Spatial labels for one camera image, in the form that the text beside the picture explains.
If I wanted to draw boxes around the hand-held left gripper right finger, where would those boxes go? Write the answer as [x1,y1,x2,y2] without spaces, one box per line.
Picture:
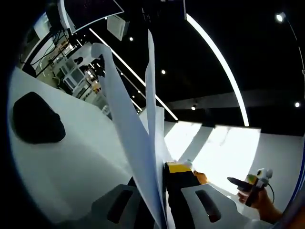
[164,162,271,229]

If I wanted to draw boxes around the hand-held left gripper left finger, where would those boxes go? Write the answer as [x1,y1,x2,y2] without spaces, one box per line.
[56,177,155,229]

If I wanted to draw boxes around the stack of white printing papers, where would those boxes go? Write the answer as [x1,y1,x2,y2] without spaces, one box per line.
[91,30,178,229]

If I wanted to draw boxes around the person's right hand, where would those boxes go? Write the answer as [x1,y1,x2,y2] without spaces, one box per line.
[237,187,272,212]

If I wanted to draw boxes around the orange bag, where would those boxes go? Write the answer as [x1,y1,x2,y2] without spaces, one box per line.
[193,170,208,184]

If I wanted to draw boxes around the large bright window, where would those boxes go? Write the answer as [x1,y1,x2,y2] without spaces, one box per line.
[193,126,262,191]

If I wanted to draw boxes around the narrow bright window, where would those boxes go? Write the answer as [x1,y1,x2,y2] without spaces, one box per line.
[164,121,203,160]

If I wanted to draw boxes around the black pouch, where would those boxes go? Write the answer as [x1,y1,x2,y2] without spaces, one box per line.
[12,92,66,144]

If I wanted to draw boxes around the ceiling light strip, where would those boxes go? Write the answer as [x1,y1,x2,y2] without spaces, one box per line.
[89,28,179,121]
[186,13,250,127]

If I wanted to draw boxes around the white office chair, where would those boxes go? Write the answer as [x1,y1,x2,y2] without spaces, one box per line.
[63,68,85,90]

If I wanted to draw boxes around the ceiling air conditioner unit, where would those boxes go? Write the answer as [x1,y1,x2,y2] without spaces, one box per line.
[106,14,131,41]

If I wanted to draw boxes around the dark hanging sign panel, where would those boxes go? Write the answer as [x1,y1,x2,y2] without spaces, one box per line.
[142,0,188,21]

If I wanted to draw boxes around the hanging dark display screen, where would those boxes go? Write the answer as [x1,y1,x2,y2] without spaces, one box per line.
[61,0,124,34]

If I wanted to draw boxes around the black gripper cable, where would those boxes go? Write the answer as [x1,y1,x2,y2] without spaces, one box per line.
[267,182,275,203]

